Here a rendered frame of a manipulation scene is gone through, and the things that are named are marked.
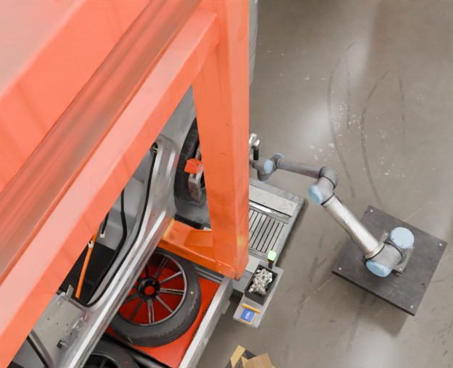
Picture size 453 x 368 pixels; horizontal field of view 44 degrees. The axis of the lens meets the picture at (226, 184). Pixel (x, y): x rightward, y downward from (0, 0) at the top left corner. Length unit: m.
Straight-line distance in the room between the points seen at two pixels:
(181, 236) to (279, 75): 2.18
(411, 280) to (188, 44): 2.76
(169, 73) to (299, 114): 3.44
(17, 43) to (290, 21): 5.19
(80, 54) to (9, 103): 0.11
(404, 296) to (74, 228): 2.91
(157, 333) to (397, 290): 1.61
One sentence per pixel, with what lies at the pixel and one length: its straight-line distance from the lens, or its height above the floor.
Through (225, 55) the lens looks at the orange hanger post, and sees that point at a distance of 1.85.
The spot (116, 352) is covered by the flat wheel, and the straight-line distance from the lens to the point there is 3.58.
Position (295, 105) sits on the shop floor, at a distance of 5.01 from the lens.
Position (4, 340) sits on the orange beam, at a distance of 1.34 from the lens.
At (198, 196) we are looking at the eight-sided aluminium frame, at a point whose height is 0.81.
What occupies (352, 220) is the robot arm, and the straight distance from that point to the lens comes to 3.59.
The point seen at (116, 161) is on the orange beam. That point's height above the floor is 2.73.
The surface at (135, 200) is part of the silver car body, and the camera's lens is 3.36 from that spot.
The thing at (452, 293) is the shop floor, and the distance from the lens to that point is 4.39.
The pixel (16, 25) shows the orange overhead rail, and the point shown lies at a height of 3.51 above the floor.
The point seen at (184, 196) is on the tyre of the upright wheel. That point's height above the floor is 0.82.
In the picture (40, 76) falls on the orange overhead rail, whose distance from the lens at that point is 0.59.
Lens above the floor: 3.90
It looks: 59 degrees down
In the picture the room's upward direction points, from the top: 4 degrees counter-clockwise
